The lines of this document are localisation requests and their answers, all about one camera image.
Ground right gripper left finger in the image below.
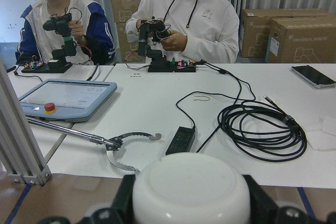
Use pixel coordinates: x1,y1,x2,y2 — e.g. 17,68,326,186
36,174,135,223

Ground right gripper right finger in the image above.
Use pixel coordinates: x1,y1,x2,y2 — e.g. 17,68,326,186
243,175,323,223

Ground white cup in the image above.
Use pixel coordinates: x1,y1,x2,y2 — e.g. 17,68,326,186
132,153,251,223

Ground metal reacher grabber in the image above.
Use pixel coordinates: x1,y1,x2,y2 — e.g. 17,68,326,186
27,117,162,173

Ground black power adapter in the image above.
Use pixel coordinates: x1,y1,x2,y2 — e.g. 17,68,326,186
165,126,195,155

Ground teach pendant tablet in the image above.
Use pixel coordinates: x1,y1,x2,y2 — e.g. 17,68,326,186
18,79,117,122

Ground smartphone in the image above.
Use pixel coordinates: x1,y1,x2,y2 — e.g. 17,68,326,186
291,65,335,88

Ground person in blue-white jacket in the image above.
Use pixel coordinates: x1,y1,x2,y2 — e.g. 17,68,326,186
15,0,115,65

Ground cardboard box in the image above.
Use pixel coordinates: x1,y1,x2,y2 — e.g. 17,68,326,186
266,15,335,64
239,8,331,58

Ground cardboard box behind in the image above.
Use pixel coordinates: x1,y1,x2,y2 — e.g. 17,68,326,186
239,8,331,58

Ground person in white hoodie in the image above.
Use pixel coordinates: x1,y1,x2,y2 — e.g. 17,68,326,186
125,0,239,63

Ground coiled black cable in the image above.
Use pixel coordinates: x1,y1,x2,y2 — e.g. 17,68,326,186
196,95,308,164

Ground aluminium frame post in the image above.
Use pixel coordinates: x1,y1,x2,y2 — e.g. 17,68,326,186
1,64,51,186

